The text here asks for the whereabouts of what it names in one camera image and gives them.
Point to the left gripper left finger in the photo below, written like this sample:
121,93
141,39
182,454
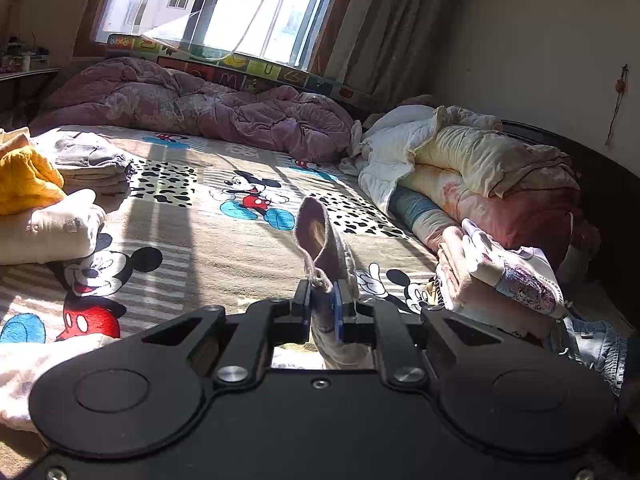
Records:
264,325

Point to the cream folded garment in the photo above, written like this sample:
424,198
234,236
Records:
64,231

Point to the Mickey Mouse bed blanket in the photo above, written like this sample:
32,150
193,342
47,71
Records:
223,216

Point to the dark wooden headboard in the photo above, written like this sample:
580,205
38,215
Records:
609,198

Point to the window with frame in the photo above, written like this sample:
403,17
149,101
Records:
295,33

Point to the cluttered side table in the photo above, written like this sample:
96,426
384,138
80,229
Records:
26,73

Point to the blue denim jeans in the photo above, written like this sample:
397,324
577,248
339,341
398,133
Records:
601,348

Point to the stack of folded clothes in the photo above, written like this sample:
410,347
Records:
513,291

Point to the purple crumpled quilt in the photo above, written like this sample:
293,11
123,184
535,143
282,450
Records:
139,94

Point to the wall hanging ornament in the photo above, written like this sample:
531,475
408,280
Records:
620,90

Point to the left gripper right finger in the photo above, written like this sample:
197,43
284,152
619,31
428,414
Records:
379,325

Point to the floral white pyjama garment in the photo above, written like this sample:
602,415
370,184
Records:
91,317

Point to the grey folded clothes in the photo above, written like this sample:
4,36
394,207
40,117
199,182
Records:
86,160

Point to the grey curtain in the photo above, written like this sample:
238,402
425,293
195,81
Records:
384,50

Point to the yellow garment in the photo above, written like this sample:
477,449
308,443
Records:
28,179

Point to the rolled white pink quilts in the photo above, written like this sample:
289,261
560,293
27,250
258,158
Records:
434,166

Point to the colourful alphabet play mat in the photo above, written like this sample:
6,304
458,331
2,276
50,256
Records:
239,72

